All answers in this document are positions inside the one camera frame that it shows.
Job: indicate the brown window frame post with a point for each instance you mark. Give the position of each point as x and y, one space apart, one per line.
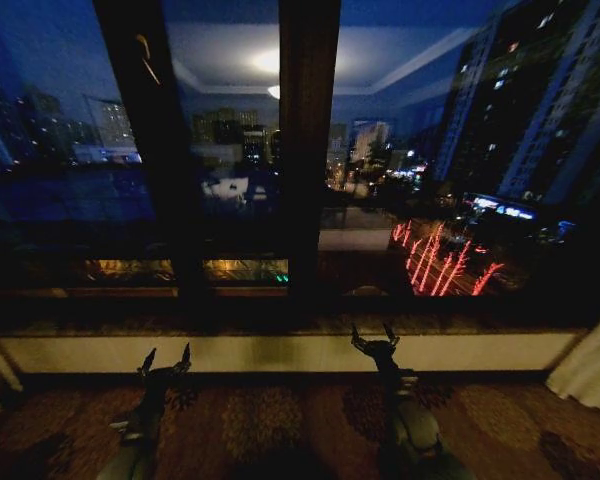
307 140

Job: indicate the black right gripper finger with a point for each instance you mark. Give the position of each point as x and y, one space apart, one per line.
391 334
356 336

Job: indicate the dark stone window sill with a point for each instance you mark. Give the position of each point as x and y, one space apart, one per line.
260 325

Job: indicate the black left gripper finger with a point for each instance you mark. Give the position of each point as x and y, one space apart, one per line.
184 356
149 360

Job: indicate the pale curtain panel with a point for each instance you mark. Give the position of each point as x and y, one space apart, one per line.
587 360

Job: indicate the dark window frame post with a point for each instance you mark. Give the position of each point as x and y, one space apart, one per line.
155 150

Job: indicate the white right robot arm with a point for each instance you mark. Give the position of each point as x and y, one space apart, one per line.
420 435

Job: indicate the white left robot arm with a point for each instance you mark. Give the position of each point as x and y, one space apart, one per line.
130 450

